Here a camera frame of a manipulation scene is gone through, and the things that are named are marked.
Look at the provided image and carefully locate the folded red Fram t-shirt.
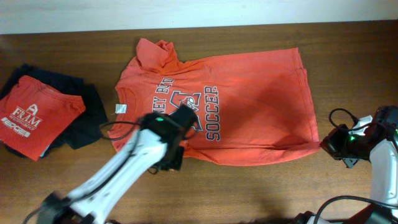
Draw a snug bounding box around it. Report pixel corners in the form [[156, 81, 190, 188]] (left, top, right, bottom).
[[1, 75, 86, 161]]

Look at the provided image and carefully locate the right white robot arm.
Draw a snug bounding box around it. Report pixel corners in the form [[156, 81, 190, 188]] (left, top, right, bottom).
[[292, 129, 397, 224]]

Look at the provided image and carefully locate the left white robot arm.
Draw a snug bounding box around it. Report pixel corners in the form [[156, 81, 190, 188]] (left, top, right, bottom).
[[23, 112, 196, 223]]

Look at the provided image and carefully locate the orange McKinney Boyd soccer t-shirt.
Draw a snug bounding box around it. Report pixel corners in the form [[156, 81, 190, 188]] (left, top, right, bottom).
[[108, 39, 319, 166]]

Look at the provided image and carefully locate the folded dark navy garment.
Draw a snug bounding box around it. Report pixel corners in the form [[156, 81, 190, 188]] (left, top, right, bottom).
[[1, 64, 108, 158]]

